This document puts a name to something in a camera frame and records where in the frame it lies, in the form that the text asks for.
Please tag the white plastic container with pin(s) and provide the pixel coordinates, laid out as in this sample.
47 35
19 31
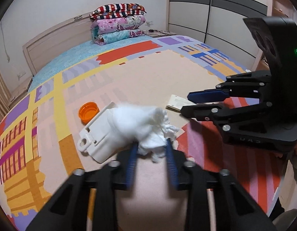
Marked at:
100 138

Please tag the wooden headboard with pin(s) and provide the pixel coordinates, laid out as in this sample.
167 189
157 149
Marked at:
49 44

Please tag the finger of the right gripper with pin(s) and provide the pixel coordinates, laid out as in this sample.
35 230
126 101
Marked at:
208 96
203 112

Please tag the orange bottle cap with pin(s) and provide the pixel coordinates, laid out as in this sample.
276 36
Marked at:
87 112

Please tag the striped folded quilt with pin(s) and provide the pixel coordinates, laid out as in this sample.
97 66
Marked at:
120 10

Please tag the wooden nightstand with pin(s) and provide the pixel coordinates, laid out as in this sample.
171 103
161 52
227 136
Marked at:
20 92
158 33

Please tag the beige curtain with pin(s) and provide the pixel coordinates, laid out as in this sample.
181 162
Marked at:
4 98

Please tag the wardrobe with grey stripe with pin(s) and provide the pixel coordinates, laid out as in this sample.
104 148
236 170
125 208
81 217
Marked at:
219 24

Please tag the teal folded quilt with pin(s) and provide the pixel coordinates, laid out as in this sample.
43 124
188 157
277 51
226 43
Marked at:
112 37

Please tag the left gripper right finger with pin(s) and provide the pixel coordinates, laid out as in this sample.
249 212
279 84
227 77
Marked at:
234 208

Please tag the white tissue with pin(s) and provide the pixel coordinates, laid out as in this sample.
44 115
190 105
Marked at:
149 125

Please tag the colourful patterned foam mat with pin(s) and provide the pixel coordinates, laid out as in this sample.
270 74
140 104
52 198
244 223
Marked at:
99 97

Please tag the left wooden nightstand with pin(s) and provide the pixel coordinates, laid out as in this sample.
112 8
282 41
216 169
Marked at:
20 92

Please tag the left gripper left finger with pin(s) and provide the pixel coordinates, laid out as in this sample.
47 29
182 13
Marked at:
67 209

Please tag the pink floral folded quilt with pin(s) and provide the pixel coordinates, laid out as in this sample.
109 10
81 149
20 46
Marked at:
99 27

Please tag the wooden bookshelf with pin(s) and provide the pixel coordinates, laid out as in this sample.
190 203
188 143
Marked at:
282 8

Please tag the right wooden nightstand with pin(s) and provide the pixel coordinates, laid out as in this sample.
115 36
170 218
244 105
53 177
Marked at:
158 33

